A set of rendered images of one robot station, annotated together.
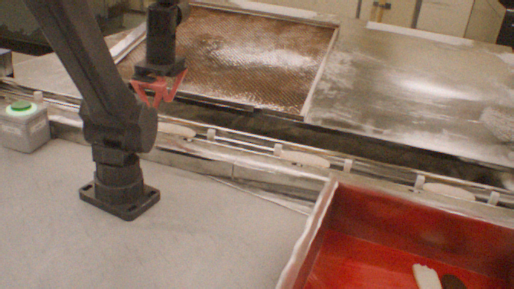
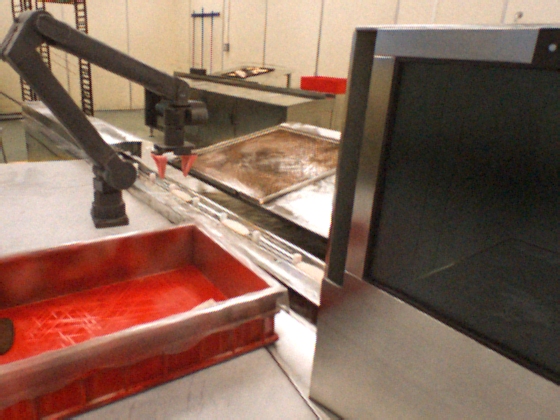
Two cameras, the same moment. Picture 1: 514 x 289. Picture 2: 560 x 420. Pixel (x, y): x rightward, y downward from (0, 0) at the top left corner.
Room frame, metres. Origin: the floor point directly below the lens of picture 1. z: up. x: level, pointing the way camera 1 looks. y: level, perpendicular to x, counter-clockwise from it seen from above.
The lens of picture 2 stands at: (0.04, -0.76, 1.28)
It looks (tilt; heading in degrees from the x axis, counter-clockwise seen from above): 19 degrees down; 40
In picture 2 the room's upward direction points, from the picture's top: 3 degrees clockwise
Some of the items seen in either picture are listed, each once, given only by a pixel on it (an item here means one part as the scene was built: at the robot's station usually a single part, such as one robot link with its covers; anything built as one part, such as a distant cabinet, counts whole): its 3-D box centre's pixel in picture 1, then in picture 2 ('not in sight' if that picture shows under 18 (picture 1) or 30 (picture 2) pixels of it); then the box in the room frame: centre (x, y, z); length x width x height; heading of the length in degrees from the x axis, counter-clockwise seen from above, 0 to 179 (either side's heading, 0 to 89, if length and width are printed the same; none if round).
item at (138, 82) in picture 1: (154, 89); (166, 163); (0.85, 0.21, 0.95); 0.07 x 0.07 x 0.09; 77
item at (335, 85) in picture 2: not in sight; (328, 84); (4.37, 1.77, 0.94); 0.51 x 0.36 x 0.13; 81
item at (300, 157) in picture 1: (304, 158); (234, 225); (0.81, -0.09, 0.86); 0.10 x 0.04 x 0.01; 77
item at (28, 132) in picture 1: (26, 133); not in sight; (0.81, 0.47, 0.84); 0.08 x 0.08 x 0.11; 77
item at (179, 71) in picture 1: (165, 82); (181, 161); (0.90, 0.20, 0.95); 0.07 x 0.07 x 0.09; 77
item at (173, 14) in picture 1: (162, 19); (176, 116); (0.88, 0.21, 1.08); 0.07 x 0.06 x 0.07; 174
